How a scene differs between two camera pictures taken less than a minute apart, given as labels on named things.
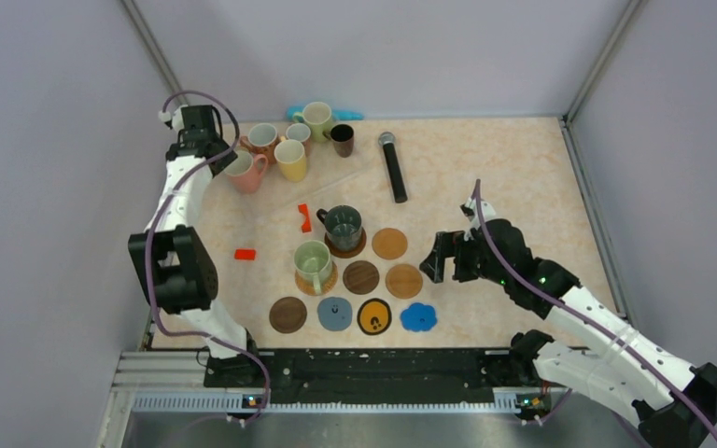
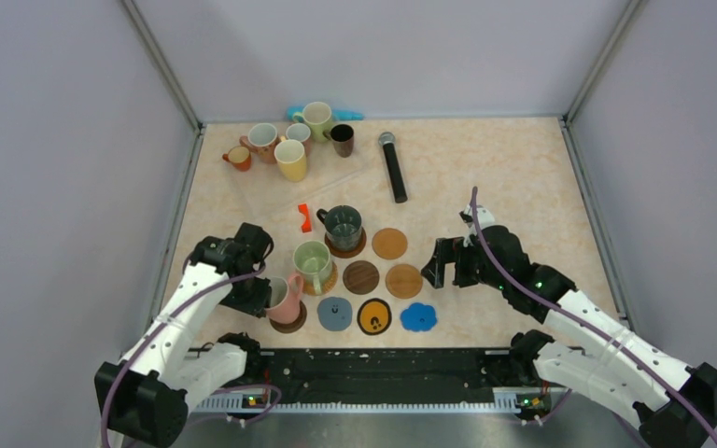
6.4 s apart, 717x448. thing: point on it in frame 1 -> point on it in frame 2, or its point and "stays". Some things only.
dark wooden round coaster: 345,254 stays
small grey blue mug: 298,132 stays
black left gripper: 226,161 -> 256,305
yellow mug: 291,159 stays
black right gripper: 449,244 stays
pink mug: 245,173 -> 284,307
